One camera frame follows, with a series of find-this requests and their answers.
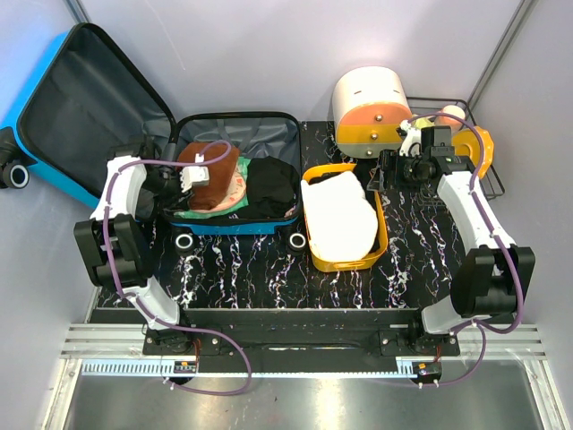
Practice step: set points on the aluminium rail frame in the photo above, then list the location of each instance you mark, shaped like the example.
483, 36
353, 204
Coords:
101, 349

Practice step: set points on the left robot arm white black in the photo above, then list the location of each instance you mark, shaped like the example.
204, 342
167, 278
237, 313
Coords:
115, 252

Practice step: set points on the pink floral cloth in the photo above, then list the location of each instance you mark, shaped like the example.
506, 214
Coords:
236, 192

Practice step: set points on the white fluffy towel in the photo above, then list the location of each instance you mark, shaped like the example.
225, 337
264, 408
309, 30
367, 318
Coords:
341, 223

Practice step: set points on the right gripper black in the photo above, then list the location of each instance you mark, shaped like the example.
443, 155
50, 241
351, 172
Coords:
390, 160

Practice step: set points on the blue fish-print suitcase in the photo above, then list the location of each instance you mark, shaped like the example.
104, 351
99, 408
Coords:
85, 97

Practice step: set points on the white drawer cabinet with orange drawers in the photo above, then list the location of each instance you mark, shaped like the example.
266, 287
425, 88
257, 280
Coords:
368, 104

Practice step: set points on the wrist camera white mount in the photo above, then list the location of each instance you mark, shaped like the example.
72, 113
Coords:
194, 174
412, 135

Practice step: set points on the yellow plastic basket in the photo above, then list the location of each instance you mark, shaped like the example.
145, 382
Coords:
340, 264

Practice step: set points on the brown towel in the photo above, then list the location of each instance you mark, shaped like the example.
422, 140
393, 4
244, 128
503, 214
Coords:
209, 196

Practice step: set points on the green tie-dye cloth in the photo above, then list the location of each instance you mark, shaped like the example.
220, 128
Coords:
195, 214

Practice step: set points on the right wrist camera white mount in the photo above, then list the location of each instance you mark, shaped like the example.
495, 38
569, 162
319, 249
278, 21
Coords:
412, 135

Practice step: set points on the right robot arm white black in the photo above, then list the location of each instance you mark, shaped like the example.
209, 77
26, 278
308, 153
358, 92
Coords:
489, 289

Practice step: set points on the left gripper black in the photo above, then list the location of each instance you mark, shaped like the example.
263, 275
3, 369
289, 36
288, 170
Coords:
177, 198

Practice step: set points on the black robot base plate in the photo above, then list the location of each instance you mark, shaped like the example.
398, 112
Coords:
384, 332

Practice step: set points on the black marble pattern mat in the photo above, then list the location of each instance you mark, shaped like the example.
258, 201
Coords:
253, 272

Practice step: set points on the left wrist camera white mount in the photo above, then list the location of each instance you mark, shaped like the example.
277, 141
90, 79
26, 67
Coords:
194, 174

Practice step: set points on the black wire dish rack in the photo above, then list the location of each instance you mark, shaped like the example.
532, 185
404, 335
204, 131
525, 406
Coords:
489, 181

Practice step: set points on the black clothes pile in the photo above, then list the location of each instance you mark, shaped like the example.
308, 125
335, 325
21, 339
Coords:
271, 189

